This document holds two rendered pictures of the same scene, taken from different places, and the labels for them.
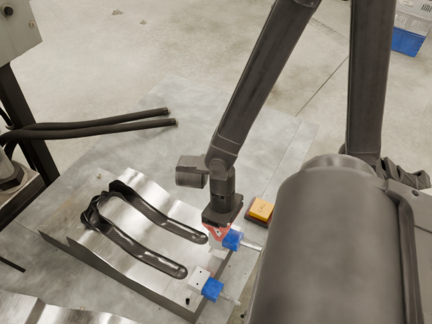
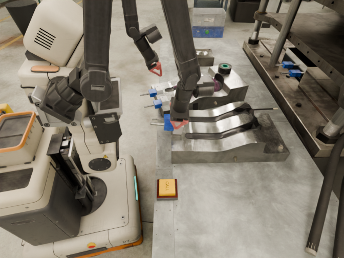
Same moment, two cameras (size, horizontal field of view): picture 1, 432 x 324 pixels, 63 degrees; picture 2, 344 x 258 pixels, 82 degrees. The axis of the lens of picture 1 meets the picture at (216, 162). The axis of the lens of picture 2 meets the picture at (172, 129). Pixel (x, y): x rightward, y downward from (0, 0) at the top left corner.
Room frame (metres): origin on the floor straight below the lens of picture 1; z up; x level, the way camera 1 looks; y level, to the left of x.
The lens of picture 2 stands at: (0.97, -0.30, 1.52)
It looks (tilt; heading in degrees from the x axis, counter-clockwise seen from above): 45 degrees down; 154
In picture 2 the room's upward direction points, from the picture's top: straight up
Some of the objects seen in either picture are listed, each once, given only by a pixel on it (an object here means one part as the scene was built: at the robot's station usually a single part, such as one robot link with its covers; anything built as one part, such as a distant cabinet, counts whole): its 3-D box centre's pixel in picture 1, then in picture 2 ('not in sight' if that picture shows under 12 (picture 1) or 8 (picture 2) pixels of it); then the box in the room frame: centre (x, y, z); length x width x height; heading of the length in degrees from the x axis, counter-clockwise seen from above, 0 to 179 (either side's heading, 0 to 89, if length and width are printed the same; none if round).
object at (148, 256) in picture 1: (139, 225); (223, 121); (0.48, 0.19, 0.92); 0.35 x 0.16 x 0.09; 66
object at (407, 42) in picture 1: (393, 28); not in sight; (3.27, -1.60, 0.11); 0.61 x 0.41 x 0.22; 57
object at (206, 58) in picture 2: not in sight; (198, 57); (-0.24, 0.52, 0.84); 0.20 x 0.15 x 0.07; 66
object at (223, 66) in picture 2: not in sight; (224, 68); (0.11, 0.47, 0.93); 0.08 x 0.08 x 0.04
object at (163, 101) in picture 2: not in sight; (155, 104); (0.16, 0.00, 0.86); 0.13 x 0.05 x 0.05; 83
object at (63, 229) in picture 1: (139, 229); (224, 130); (0.50, 0.20, 0.87); 0.50 x 0.26 x 0.14; 66
